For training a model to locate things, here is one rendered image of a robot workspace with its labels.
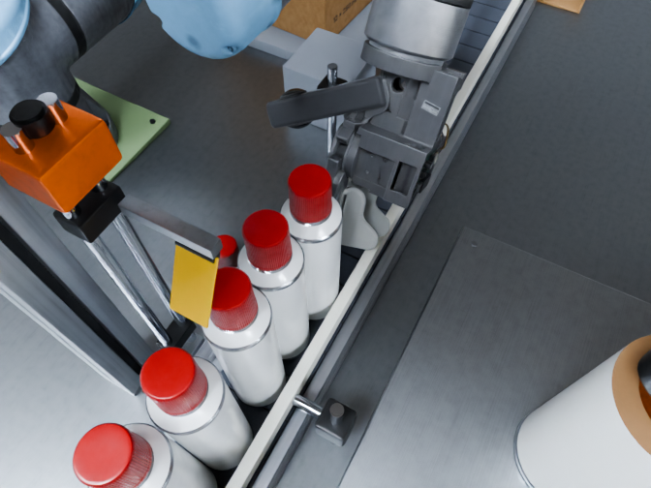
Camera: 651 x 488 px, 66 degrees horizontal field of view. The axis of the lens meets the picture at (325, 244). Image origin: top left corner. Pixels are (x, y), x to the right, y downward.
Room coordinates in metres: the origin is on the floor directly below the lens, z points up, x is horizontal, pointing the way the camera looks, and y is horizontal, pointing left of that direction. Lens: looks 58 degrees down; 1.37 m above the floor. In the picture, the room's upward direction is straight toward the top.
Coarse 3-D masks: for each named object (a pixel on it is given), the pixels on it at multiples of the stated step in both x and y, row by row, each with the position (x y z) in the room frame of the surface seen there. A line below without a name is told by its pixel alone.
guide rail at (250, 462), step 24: (504, 24) 0.67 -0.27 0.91; (480, 72) 0.58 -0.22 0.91; (456, 96) 0.52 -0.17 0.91; (384, 240) 0.29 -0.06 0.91; (360, 264) 0.26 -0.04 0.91; (336, 312) 0.21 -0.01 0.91; (312, 360) 0.16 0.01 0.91; (288, 384) 0.13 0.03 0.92; (288, 408) 0.11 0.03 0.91; (264, 432) 0.09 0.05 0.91; (240, 480) 0.05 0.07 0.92
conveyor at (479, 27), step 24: (480, 0) 0.79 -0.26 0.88; (504, 0) 0.79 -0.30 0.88; (480, 24) 0.72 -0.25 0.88; (456, 48) 0.66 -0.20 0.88; (480, 48) 0.66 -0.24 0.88; (456, 120) 0.51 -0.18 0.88; (360, 288) 0.25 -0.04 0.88; (312, 336) 0.20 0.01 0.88; (288, 360) 0.17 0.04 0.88; (240, 408) 0.12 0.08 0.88; (264, 408) 0.12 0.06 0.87; (264, 456) 0.08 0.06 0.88
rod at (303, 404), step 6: (294, 396) 0.13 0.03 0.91; (300, 396) 0.13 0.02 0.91; (294, 402) 0.12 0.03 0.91; (300, 402) 0.12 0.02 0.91; (306, 402) 0.12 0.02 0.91; (312, 402) 0.12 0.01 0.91; (300, 408) 0.12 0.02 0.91; (306, 408) 0.11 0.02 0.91; (312, 408) 0.11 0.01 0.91; (318, 408) 0.11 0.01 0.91; (312, 414) 0.11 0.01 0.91; (318, 414) 0.11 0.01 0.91
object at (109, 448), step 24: (96, 432) 0.06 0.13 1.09; (120, 432) 0.06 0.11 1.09; (144, 432) 0.07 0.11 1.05; (96, 456) 0.05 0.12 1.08; (120, 456) 0.05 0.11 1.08; (144, 456) 0.05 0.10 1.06; (168, 456) 0.05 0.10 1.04; (192, 456) 0.07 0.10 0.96; (96, 480) 0.03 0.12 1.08; (120, 480) 0.04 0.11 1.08; (144, 480) 0.04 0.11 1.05; (168, 480) 0.04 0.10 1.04; (192, 480) 0.05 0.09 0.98; (216, 480) 0.06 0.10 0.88
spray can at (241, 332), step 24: (216, 288) 0.15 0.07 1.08; (240, 288) 0.15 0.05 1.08; (216, 312) 0.13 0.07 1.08; (240, 312) 0.13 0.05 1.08; (264, 312) 0.15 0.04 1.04; (216, 336) 0.13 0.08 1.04; (240, 336) 0.13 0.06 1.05; (264, 336) 0.13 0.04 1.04; (240, 360) 0.12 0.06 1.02; (264, 360) 0.13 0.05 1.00; (240, 384) 0.12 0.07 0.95; (264, 384) 0.13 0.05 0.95
